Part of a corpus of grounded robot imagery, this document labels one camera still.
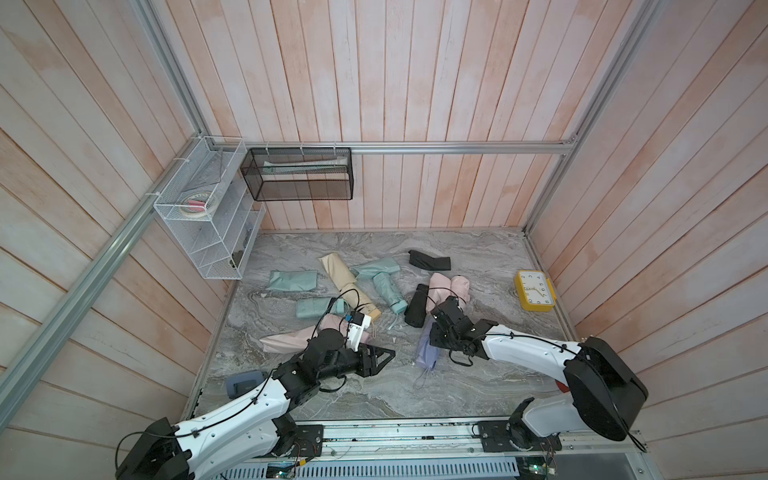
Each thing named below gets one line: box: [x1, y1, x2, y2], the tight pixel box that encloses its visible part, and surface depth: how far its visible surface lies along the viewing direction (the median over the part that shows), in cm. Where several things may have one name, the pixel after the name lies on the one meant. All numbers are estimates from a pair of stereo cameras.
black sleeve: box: [408, 250, 451, 271], surface depth 109 cm
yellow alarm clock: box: [515, 270, 557, 312], surface depth 100 cm
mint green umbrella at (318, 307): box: [295, 297, 350, 319], surface depth 97 cm
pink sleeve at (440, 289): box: [426, 272, 452, 311], surface depth 101 cm
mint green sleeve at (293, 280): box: [266, 270, 318, 291], surface depth 106 cm
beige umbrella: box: [340, 282, 382, 322], surface depth 97 cm
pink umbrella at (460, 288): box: [450, 275, 471, 308], surface depth 102 cm
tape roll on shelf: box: [180, 193, 212, 218], surface depth 75 cm
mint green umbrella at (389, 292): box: [372, 272, 408, 314], surface depth 100 cm
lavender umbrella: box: [416, 313, 440, 371], surface depth 86 cm
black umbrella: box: [404, 283, 429, 328], surface depth 97 cm
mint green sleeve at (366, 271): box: [350, 257, 401, 281], surface depth 106 cm
